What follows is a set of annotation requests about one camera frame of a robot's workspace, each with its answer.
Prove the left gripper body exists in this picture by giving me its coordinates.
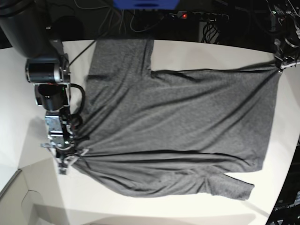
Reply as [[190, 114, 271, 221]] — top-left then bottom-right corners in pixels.
[[274, 35, 300, 70]]

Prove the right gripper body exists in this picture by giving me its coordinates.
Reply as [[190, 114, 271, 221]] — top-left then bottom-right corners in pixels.
[[44, 109, 77, 162]]

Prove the grey t-shirt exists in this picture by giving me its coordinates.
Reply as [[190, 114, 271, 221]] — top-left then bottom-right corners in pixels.
[[74, 39, 281, 200]]

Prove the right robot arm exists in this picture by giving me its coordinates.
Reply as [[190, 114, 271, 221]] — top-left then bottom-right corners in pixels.
[[0, 0, 75, 162]]

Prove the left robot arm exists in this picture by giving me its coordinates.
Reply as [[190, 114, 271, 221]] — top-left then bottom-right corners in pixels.
[[267, 0, 300, 71]]

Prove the grey cardboard box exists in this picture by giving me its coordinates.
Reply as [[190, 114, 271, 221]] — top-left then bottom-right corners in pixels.
[[0, 170, 70, 225]]

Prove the black power strip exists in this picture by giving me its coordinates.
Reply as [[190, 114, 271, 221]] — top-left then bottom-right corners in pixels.
[[177, 11, 230, 23]]

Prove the blue box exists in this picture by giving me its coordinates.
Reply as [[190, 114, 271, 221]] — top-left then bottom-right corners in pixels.
[[113, 0, 179, 10]]

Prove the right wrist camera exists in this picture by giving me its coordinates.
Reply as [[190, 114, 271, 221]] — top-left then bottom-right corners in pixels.
[[58, 167, 68, 175]]

